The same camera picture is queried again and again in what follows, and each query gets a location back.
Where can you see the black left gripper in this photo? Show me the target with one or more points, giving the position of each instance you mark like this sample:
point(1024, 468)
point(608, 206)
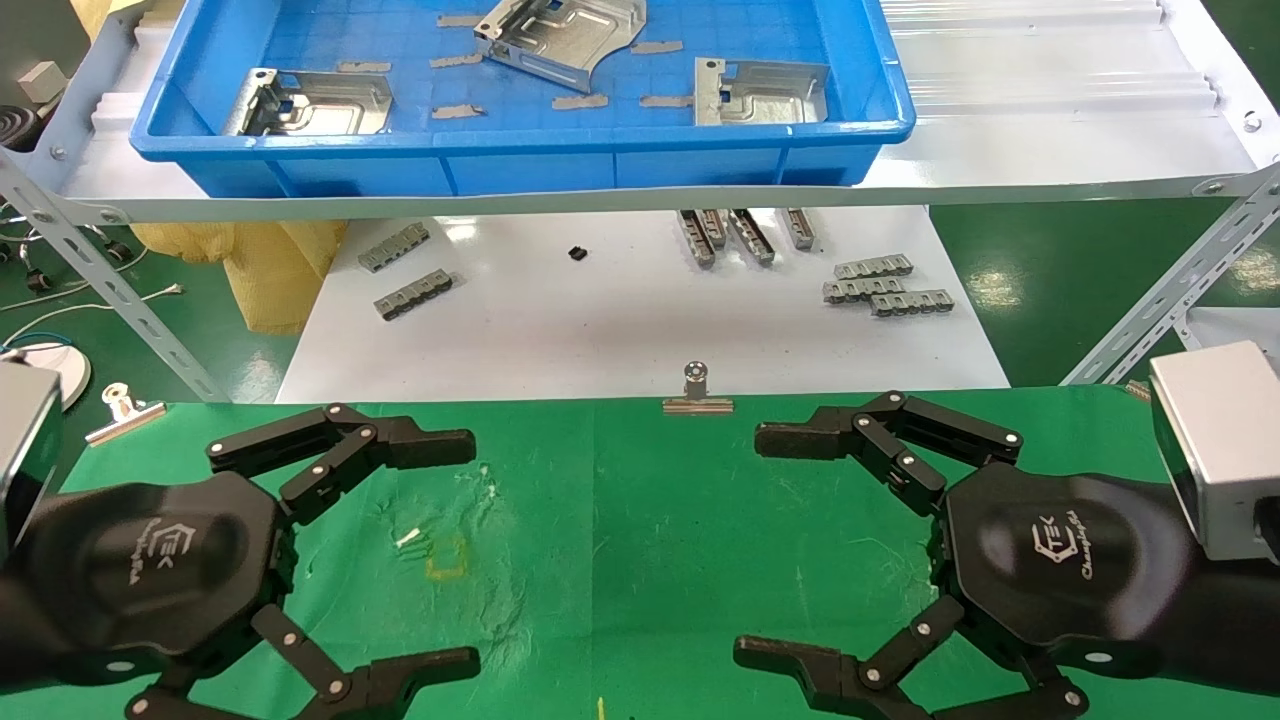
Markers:
point(150, 570)

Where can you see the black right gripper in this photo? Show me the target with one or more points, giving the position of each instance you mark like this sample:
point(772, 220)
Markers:
point(1060, 560)

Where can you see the silver sheet metal bracket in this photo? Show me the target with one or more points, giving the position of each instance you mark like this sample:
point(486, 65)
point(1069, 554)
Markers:
point(570, 40)
point(330, 110)
point(770, 95)

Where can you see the grey slotted connector part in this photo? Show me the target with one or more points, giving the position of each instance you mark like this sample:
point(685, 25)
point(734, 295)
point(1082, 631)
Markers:
point(873, 266)
point(714, 227)
point(752, 238)
point(800, 230)
point(394, 247)
point(911, 303)
point(860, 291)
point(413, 294)
point(695, 240)

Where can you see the green table cloth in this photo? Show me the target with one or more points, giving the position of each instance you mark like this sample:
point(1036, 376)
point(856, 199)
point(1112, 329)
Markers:
point(620, 560)

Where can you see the yellow plastic bag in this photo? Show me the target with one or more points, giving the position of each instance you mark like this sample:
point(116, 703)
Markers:
point(270, 270)

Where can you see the white standing fan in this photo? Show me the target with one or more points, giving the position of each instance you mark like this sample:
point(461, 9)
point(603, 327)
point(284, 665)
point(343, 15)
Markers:
point(60, 375)

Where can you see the blue plastic bin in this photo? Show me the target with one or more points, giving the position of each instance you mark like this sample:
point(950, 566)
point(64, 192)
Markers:
point(520, 160)

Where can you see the white metal shelf board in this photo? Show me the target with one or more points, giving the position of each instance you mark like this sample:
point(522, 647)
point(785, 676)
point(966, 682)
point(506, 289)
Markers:
point(1050, 120)

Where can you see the grey tape strip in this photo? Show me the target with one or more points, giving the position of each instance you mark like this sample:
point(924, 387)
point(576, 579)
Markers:
point(458, 20)
point(666, 101)
point(364, 67)
point(456, 61)
point(458, 111)
point(580, 102)
point(657, 47)

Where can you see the black rolling chair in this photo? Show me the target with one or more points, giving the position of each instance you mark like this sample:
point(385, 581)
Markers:
point(12, 128)

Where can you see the small grey box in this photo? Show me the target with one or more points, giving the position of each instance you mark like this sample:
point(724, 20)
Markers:
point(40, 82)

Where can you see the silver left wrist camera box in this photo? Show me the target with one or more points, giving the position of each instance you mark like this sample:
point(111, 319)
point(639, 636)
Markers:
point(25, 450)

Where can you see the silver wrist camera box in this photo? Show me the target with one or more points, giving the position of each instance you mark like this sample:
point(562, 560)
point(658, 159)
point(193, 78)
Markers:
point(1215, 450)
point(25, 450)

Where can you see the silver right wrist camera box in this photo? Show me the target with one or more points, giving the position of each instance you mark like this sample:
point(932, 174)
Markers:
point(1215, 450)

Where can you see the white perforated shelf post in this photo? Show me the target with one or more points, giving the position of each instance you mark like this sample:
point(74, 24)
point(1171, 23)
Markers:
point(1170, 290)
point(110, 290)

